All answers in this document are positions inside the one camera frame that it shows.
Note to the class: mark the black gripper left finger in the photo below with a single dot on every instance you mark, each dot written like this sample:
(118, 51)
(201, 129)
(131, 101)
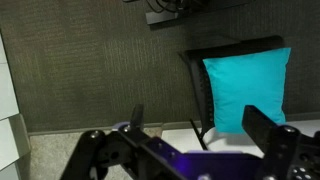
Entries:
(100, 156)

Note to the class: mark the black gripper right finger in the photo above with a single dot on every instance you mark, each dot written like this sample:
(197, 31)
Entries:
(283, 146)

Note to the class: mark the teal cushion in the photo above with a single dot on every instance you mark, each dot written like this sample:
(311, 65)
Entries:
(248, 88)

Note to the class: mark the white tall cabinet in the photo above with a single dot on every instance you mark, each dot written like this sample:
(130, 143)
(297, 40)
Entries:
(7, 100)

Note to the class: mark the black perforated metal chair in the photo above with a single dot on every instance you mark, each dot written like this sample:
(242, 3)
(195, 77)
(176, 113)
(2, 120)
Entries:
(198, 73)

